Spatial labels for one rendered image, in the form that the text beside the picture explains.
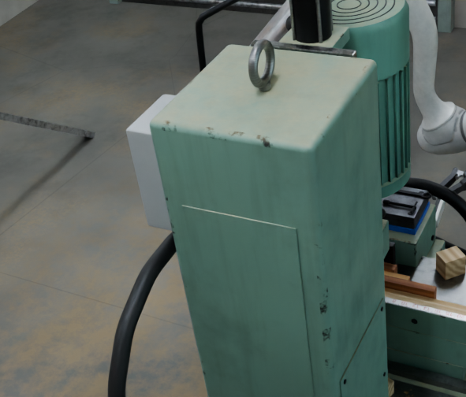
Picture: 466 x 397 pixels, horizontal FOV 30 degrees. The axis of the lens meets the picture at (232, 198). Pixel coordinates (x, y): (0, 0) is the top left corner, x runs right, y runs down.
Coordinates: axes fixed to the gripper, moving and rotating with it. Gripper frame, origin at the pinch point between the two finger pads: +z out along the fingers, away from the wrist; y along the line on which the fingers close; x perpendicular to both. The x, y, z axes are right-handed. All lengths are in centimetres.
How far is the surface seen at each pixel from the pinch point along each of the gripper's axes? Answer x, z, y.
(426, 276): -31.0, 31.0, 3.2
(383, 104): -80, 29, 1
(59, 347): 61, 42, -132
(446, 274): -32.2, 30.4, 7.0
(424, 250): -28.6, 24.2, 0.5
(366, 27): -93, 26, 0
